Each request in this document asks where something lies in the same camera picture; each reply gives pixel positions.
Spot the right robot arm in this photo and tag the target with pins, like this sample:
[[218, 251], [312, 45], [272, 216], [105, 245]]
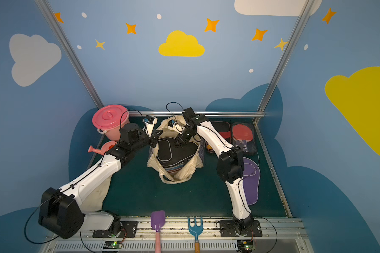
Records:
[[230, 164]]

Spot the purple paddle case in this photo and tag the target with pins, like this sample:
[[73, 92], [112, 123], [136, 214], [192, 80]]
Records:
[[251, 181]]

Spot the aluminium back rail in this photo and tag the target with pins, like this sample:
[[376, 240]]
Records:
[[211, 114]]

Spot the circuit board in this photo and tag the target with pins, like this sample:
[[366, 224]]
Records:
[[245, 246], [112, 245]]

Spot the purple toy shovel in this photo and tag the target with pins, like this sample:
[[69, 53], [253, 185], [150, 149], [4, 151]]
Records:
[[157, 222]]

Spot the pink bucket with lid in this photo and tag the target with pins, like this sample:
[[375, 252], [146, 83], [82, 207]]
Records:
[[109, 119]]

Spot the black white-piped paddle case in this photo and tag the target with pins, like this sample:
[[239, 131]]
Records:
[[170, 155]]

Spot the cream work glove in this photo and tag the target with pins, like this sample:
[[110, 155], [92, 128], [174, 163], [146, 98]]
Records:
[[94, 201]]

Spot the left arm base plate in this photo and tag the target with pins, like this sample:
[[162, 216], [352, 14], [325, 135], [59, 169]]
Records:
[[121, 229]]

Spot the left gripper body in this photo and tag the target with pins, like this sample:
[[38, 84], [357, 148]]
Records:
[[155, 138]]

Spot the right circuit board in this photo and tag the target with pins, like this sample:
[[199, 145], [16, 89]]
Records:
[[245, 246]]

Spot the black red paddle case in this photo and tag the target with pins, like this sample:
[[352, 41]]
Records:
[[223, 128]]

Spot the left circuit board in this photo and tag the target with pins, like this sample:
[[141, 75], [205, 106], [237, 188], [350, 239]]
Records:
[[112, 245]]

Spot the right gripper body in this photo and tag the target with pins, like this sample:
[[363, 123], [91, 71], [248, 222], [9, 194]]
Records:
[[183, 137]]

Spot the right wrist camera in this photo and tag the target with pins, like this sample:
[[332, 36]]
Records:
[[173, 125]]

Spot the teal toy rake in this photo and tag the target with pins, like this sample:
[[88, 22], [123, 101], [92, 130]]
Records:
[[195, 230]]

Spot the clear-packaged red paddle set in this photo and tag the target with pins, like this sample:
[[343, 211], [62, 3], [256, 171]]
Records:
[[243, 137]]

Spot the pink watering can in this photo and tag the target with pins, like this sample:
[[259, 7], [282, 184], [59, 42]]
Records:
[[105, 148]]

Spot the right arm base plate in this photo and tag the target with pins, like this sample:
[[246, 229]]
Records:
[[228, 228]]

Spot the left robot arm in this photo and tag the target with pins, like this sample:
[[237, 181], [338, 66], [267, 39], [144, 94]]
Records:
[[61, 212]]

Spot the cream canvas tote bag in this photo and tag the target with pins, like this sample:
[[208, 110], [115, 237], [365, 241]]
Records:
[[182, 173]]

